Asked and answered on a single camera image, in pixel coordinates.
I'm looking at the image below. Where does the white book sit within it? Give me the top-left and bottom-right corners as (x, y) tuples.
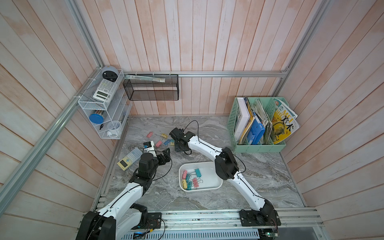
(234, 98), (250, 142)

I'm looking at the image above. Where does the white wire wall shelf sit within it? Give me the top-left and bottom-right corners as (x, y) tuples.
(78, 68), (132, 140)

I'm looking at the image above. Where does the green plastic book crate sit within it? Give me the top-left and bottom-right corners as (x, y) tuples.
(227, 97), (286, 153)

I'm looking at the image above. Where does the aluminium rail base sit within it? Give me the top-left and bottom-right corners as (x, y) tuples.
(120, 208), (324, 240)

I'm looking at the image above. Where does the clear ruler on basket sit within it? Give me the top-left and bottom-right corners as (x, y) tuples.
(125, 75), (166, 83)

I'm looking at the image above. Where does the teal binder clip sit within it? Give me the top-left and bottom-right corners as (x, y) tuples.
(187, 181), (194, 191)

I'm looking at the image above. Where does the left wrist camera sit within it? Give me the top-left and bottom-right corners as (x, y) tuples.
(143, 141), (157, 157)

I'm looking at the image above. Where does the white desk calculator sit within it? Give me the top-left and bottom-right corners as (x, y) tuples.
(93, 79), (118, 103)

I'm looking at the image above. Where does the black wire mesh basket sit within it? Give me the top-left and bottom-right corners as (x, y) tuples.
(123, 74), (180, 101)

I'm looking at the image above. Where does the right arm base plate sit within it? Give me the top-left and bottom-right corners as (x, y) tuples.
(239, 209), (281, 227)

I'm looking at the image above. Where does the blue folder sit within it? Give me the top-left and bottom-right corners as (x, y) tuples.
(247, 115), (265, 145)

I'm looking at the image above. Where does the yellow magazine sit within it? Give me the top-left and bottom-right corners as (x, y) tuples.
(271, 98), (301, 144)

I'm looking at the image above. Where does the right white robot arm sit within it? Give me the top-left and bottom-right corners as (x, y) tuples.
(170, 128), (281, 227)

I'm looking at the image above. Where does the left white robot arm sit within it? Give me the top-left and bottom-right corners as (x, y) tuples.
(76, 148), (172, 240)

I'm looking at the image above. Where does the blue lid jar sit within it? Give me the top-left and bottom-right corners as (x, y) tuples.
(89, 110), (105, 125)

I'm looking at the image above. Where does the round grey black device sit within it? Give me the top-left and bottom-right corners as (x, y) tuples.
(102, 66), (119, 83)

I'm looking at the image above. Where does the yellow blue calculator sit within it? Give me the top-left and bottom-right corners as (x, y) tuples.
(117, 148), (142, 171)

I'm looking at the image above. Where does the white cup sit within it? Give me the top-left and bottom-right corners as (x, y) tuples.
(107, 121), (122, 138)

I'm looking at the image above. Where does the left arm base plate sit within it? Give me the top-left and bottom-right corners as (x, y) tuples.
(132, 212), (162, 230)

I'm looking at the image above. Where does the white plastic storage tray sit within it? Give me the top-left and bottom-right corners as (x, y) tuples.
(179, 162), (223, 193)

